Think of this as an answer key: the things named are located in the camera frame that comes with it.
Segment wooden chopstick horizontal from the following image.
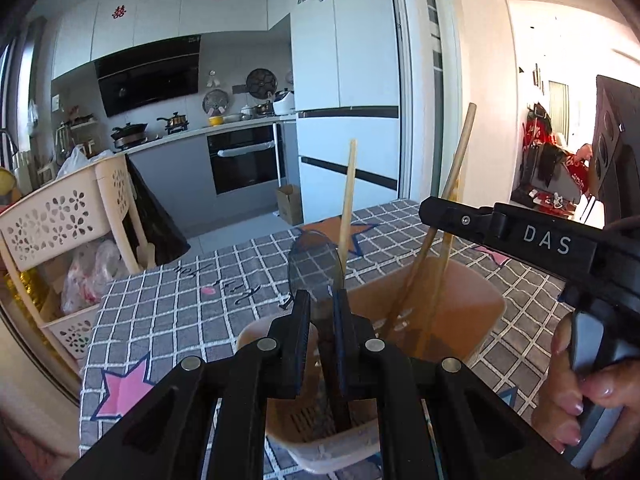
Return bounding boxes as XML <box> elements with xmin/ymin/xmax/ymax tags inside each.
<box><xmin>414</xmin><ymin>173</ymin><xmax>464</xmax><ymax>356</ymax></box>
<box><xmin>378</xmin><ymin>102</ymin><xmax>477</xmax><ymax>338</ymax></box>

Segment white plastic utensil holder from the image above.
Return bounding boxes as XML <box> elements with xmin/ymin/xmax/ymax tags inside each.
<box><xmin>266</xmin><ymin>261</ymin><xmax>506</xmax><ymax>479</ymax></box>

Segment dark spoon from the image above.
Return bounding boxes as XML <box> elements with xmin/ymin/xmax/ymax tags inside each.
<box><xmin>288</xmin><ymin>231</ymin><xmax>352</xmax><ymax>432</ymax></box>

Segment blue patterned chopstick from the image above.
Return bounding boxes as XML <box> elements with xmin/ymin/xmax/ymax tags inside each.
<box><xmin>338</xmin><ymin>139</ymin><xmax>357</xmax><ymax>269</ymax></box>

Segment black kitchen faucet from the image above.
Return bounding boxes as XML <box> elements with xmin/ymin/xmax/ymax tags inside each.
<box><xmin>0</xmin><ymin>128</ymin><xmax>18</xmax><ymax>166</ymax></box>

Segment person right hand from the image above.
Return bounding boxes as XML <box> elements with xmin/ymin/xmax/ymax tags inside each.
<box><xmin>532</xmin><ymin>314</ymin><xmax>639</xmax><ymax>470</ymax></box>

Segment red clothes rack items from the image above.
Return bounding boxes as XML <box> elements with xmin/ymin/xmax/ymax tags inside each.
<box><xmin>511</xmin><ymin>103</ymin><xmax>592</xmax><ymax>219</ymax></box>

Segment grey checkered tablecloth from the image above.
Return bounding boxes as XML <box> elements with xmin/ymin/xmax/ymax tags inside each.
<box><xmin>79</xmin><ymin>198</ymin><xmax>576</xmax><ymax>480</ymax></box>

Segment cardboard box on floor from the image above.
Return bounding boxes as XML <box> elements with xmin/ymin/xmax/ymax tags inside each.
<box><xmin>276</xmin><ymin>184</ymin><xmax>303</xmax><ymax>226</ymax></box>

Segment plastic bag in rack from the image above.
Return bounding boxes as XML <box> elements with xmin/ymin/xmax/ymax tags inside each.
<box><xmin>61</xmin><ymin>238</ymin><xmax>127</xmax><ymax>315</ymax></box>

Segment black built-in oven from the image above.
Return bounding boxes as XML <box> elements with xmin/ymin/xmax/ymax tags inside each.
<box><xmin>207</xmin><ymin>124</ymin><xmax>285</xmax><ymax>194</ymax></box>

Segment white perforated storage rack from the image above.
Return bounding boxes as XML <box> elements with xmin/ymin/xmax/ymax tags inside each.
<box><xmin>1</xmin><ymin>153</ymin><xmax>154</xmax><ymax>370</ymax></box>

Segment white refrigerator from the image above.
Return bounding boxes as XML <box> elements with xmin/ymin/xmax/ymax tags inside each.
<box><xmin>288</xmin><ymin>0</ymin><xmax>400</xmax><ymax>223</ymax></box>

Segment yellow bowl on counter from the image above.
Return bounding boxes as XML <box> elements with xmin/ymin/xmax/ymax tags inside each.
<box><xmin>208</xmin><ymin>116</ymin><xmax>224</xmax><ymax>126</ymax></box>

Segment black multi-hole frying pan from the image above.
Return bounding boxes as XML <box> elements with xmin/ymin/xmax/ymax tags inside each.
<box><xmin>232</xmin><ymin>68</ymin><xmax>278</xmax><ymax>100</ymax></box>

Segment brass pot on stove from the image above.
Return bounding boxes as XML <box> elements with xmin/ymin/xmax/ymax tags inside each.
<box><xmin>157</xmin><ymin>112</ymin><xmax>189</xmax><ymax>134</ymax></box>

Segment black wok on stove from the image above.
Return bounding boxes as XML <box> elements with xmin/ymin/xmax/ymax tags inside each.
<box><xmin>111</xmin><ymin>122</ymin><xmax>148</xmax><ymax>150</ymax></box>

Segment black range hood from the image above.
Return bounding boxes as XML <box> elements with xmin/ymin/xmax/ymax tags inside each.
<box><xmin>94</xmin><ymin>35</ymin><xmax>201</xmax><ymax>117</ymax></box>

